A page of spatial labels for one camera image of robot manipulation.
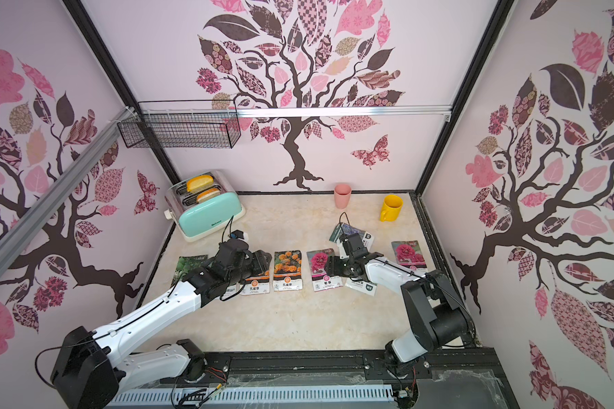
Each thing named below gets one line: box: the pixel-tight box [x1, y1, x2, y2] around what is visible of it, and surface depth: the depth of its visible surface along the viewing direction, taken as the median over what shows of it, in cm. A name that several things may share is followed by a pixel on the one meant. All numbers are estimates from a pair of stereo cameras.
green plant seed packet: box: [171, 254, 209, 288], surface depth 99 cm
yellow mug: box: [379, 194, 404, 222], surface depth 108 cm
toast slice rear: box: [186, 174, 215, 194], surface depth 97 cm
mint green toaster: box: [164, 171, 247, 242], surface depth 97 cm
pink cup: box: [334, 183, 353, 210], surface depth 112 cm
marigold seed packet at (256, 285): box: [239, 275, 271, 296], surface depth 92 cm
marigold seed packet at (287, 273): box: [272, 249, 303, 292], surface depth 97 cm
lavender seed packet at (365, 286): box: [344, 278, 378, 296], surface depth 92 cm
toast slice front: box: [196, 188, 221, 203], surface depth 95 cm
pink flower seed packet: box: [306, 247, 344, 293], surface depth 96 cm
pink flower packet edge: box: [391, 240, 429, 274], surface depth 102 cm
